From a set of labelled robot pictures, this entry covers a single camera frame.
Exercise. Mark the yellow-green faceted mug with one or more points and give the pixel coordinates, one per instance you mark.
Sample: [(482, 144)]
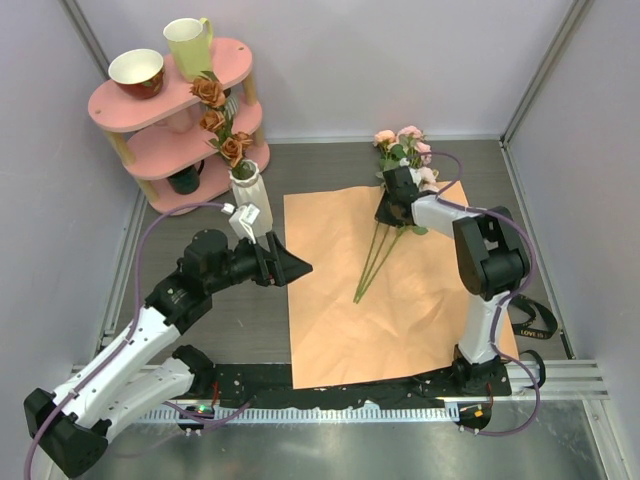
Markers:
[(189, 42)]

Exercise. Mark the red bowl white inside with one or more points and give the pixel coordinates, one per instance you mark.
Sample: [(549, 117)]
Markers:
[(139, 73)]

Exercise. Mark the white slotted cable duct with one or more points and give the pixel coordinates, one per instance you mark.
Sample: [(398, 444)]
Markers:
[(369, 413)]

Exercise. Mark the orange wrapping paper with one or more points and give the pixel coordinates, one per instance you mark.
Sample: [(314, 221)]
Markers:
[(375, 306)]

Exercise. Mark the black ribbon gold lettering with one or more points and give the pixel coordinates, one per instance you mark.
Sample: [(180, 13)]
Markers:
[(540, 322)]

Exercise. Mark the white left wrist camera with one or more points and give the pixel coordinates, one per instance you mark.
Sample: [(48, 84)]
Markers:
[(242, 219)]

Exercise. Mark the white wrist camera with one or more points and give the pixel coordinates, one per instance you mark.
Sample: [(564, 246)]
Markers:
[(242, 219), (416, 177)]

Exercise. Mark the grey ribbed ceramic pot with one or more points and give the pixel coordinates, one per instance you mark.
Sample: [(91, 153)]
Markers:
[(230, 107)]

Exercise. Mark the pink flower stems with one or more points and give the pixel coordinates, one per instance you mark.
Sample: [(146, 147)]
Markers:
[(405, 148)]

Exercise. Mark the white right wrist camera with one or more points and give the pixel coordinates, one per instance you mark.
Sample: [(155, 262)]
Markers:
[(416, 177)]

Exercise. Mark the pink three-tier shelf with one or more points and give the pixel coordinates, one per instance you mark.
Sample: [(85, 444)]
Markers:
[(159, 140)]

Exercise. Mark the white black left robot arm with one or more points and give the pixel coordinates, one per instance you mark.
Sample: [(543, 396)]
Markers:
[(75, 423)]

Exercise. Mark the white ribbed ceramic vase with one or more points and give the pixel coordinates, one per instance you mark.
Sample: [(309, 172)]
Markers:
[(248, 187)]

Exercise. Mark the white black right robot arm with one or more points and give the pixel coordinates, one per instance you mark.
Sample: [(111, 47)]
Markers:
[(492, 263)]

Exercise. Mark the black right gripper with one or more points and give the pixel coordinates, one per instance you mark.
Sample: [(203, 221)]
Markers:
[(381, 214)]

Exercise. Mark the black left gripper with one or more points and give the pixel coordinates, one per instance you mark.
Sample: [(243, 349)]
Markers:
[(288, 266)]

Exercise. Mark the dark green mug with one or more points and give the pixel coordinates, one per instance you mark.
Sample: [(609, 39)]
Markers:
[(187, 180)]

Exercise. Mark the orange-brown flower stems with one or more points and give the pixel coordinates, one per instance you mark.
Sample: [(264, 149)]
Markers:
[(218, 121)]

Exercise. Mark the pink cup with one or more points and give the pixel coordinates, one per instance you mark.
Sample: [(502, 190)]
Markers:
[(178, 123)]

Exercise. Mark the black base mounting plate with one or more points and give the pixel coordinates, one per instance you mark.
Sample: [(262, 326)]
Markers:
[(270, 386)]

